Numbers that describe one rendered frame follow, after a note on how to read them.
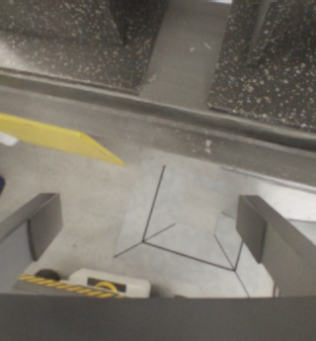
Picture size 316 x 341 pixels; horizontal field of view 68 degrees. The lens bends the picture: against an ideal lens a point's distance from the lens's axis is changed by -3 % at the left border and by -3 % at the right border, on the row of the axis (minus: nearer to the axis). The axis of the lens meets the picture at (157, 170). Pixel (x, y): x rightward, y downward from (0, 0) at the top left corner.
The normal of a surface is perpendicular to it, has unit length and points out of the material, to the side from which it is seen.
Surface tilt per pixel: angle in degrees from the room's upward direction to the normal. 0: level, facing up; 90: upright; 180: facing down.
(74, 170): 0
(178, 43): 0
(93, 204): 0
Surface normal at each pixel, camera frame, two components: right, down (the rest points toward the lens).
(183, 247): -0.09, -0.27
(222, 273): -0.18, 0.02
